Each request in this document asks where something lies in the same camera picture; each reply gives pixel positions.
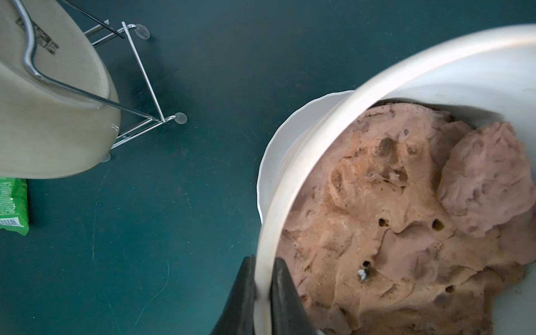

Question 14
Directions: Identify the green table mat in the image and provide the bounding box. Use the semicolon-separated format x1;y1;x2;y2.
1;1;535;334

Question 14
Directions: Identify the green snack packet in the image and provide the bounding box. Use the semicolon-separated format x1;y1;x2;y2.
0;177;29;236

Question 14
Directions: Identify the cream plate on edge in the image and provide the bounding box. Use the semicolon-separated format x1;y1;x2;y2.
1;1;121;180

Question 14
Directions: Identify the brown clay mud lump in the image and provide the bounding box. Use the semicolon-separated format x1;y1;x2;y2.
277;103;535;334

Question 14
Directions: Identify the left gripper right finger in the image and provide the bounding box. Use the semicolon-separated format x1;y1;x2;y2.
270;258;317;335

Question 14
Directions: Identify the white ceramic pot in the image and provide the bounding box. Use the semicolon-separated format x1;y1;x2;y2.
253;24;535;334

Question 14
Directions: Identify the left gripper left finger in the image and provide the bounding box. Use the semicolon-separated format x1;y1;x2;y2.
211;255;256;335

